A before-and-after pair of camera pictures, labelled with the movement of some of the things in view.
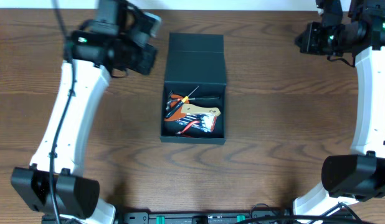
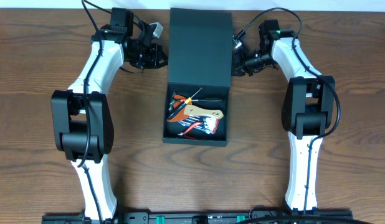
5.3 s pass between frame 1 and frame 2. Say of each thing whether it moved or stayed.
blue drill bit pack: stayed
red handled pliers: moved
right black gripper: moved
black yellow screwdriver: moved
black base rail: stayed
